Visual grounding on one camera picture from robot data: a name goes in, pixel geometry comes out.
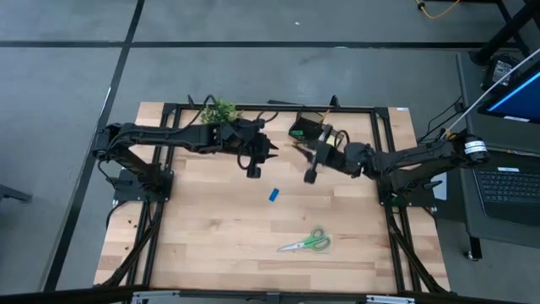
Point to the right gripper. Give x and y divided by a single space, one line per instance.
333 154

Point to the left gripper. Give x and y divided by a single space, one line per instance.
253 139

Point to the green eraser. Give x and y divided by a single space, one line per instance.
297 133

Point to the yellow sticky note pad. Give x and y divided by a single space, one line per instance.
332 139

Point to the blue eraser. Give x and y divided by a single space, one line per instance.
274 194

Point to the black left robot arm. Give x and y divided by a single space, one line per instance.
169 137

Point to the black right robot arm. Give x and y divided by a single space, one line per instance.
413 162

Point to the black mesh desk organizer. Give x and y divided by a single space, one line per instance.
306 124

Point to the green plant in white pot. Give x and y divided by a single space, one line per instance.
219 113

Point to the grey side desk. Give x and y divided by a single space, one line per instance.
468 105

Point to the silver aluminium extrusion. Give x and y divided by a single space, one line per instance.
390 300
154 299

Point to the black laptop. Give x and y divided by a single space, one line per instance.
506 190

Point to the black power adapter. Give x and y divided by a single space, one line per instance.
498 69

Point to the computer monitor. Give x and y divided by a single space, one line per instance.
519 99

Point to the grey furniture leg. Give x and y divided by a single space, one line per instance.
14 194

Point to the black table frame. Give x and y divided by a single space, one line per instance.
270 108

